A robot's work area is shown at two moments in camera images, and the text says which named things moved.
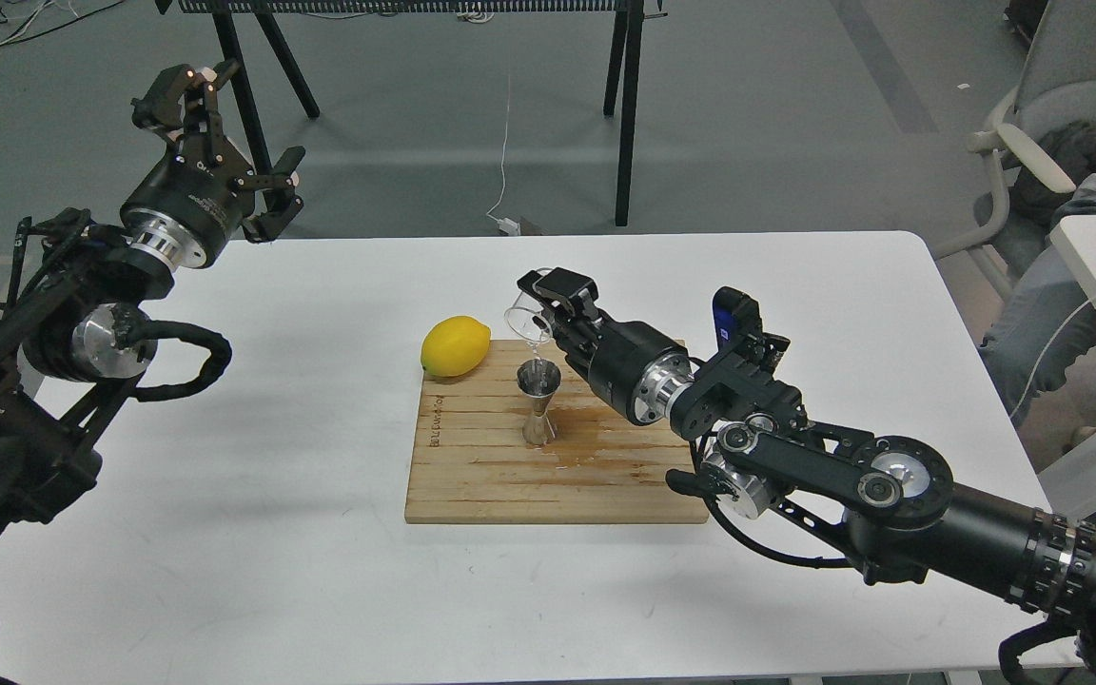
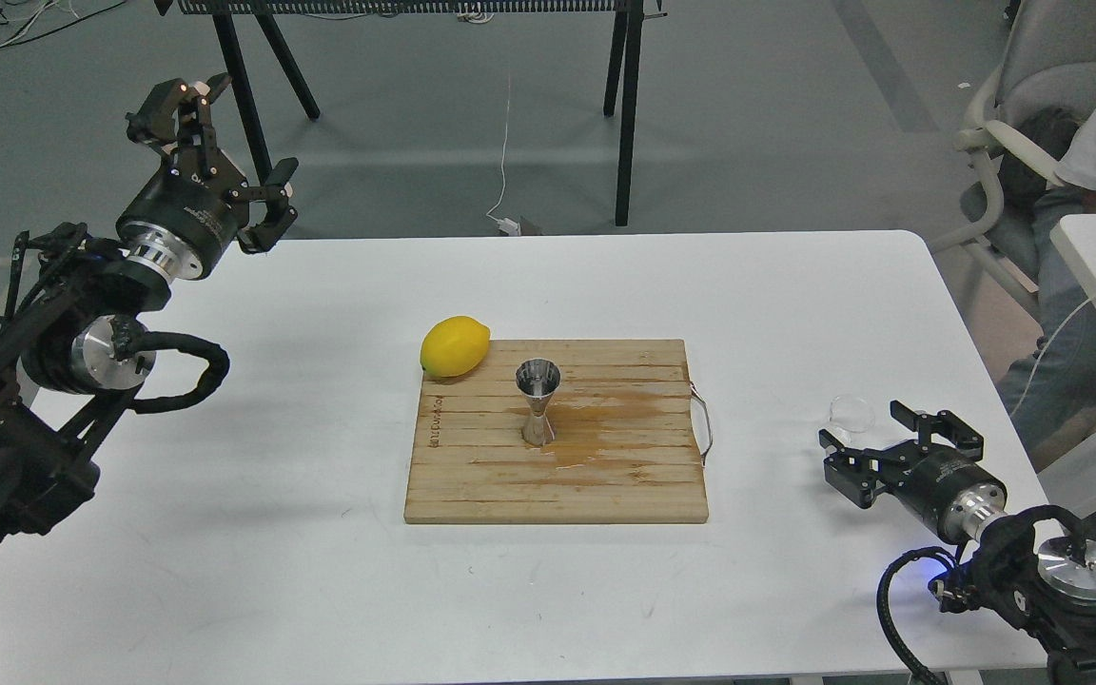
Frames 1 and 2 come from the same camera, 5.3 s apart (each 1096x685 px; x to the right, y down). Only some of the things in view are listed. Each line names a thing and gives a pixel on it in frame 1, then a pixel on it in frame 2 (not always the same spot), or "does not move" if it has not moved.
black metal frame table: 623,82 does not move
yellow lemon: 455,346 does not move
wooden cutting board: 470,463 does not move
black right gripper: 636,368 to 947,488
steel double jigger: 538,379 does not move
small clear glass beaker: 526,320 to 849,417
